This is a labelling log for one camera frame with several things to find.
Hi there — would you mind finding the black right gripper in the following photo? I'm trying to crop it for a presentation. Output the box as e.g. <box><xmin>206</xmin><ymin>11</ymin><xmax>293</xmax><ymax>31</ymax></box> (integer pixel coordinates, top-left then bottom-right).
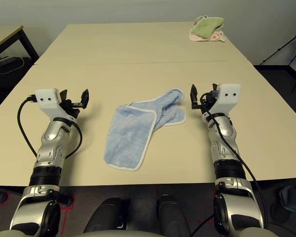
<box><xmin>190</xmin><ymin>83</ymin><xmax>219</xmax><ymax>115</ymax></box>

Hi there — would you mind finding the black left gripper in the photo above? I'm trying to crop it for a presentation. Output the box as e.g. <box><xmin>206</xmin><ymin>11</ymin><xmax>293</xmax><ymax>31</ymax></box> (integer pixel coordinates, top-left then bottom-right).
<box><xmin>60</xmin><ymin>88</ymin><xmax>90</xmax><ymax>120</ymax></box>

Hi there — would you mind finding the light blue towel white trim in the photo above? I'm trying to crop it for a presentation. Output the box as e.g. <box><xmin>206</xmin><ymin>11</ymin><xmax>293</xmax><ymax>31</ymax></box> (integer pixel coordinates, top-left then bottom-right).
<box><xmin>103</xmin><ymin>88</ymin><xmax>187</xmax><ymax>172</ymax></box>

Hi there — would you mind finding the pink folded towel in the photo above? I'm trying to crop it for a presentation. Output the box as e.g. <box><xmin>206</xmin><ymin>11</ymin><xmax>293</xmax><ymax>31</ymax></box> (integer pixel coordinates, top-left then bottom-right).
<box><xmin>188</xmin><ymin>27</ymin><xmax>226</xmax><ymax>42</ymax></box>

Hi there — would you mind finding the green folded towel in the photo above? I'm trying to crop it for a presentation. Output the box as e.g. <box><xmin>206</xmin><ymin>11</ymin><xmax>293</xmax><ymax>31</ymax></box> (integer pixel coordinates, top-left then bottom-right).
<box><xmin>191</xmin><ymin>16</ymin><xmax>224</xmax><ymax>40</ymax></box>

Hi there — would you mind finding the black tripod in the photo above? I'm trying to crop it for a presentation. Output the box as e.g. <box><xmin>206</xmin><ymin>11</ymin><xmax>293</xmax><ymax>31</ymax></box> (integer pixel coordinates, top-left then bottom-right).
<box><xmin>259</xmin><ymin>31</ymin><xmax>296</xmax><ymax>93</ymax></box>

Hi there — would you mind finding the black left robot leg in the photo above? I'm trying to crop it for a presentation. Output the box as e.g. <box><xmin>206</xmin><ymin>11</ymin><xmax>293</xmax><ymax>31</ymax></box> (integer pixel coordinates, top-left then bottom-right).
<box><xmin>82</xmin><ymin>197</ymin><xmax>130</xmax><ymax>234</ymax></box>

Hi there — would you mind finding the black robot leg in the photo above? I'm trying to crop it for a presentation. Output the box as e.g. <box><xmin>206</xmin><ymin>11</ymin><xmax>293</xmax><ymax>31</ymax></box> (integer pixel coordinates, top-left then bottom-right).
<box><xmin>156</xmin><ymin>194</ymin><xmax>192</xmax><ymax>237</ymax></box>
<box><xmin>82</xmin><ymin>197</ymin><xmax>130</xmax><ymax>234</ymax></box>

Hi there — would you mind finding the black right robot leg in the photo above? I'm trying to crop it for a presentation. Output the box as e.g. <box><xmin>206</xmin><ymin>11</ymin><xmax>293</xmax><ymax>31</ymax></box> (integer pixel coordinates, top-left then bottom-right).
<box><xmin>156</xmin><ymin>194</ymin><xmax>192</xmax><ymax>237</ymax></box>

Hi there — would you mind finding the blue grey bag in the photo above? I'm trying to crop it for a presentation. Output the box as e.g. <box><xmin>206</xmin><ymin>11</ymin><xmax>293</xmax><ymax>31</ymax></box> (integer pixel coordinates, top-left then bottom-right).
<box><xmin>271</xmin><ymin>185</ymin><xmax>296</xmax><ymax>223</ymax></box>

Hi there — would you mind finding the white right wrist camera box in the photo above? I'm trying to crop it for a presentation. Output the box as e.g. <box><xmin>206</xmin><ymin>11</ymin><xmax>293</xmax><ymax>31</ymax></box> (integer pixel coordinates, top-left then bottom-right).
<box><xmin>213</xmin><ymin>83</ymin><xmax>242</xmax><ymax>116</ymax></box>

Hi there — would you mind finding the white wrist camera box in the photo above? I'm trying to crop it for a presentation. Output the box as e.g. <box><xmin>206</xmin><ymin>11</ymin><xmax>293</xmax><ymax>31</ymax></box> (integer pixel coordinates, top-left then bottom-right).
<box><xmin>213</xmin><ymin>83</ymin><xmax>242</xmax><ymax>116</ymax></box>
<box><xmin>35</xmin><ymin>88</ymin><xmax>76</xmax><ymax>121</ymax></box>

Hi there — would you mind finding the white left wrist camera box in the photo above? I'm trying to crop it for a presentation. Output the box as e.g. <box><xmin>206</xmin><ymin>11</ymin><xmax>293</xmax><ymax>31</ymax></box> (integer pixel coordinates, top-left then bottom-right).
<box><xmin>35</xmin><ymin>88</ymin><xmax>76</xmax><ymax>121</ymax></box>

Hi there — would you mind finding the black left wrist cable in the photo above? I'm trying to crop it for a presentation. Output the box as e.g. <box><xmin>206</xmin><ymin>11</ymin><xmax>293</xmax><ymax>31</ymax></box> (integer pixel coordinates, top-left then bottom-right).
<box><xmin>17</xmin><ymin>95</ymin><xmax>83</xmax><ymax>158</ymax></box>

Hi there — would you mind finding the white floor cable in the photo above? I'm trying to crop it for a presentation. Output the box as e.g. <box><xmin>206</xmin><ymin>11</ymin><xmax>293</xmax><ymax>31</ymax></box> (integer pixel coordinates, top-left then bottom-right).
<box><xmin>0</xmin><ymin>56</ymin><xmax>25</xmax><ymax>75</ymax></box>

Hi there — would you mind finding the wooden side table black frame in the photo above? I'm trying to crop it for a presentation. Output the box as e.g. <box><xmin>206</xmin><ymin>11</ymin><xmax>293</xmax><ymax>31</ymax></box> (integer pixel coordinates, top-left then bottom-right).
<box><xmin>0</xmin><ymin>24</ymin><xmax>40</xmax><ymax>65</ymax></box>

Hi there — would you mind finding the black floor cable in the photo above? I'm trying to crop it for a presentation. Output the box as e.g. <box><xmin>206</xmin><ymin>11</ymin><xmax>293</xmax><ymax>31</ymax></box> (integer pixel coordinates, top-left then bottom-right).
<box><xmin>191</xmin><ymin>214</ymin><xmax>216</xmax><ymax>235</ymax></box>

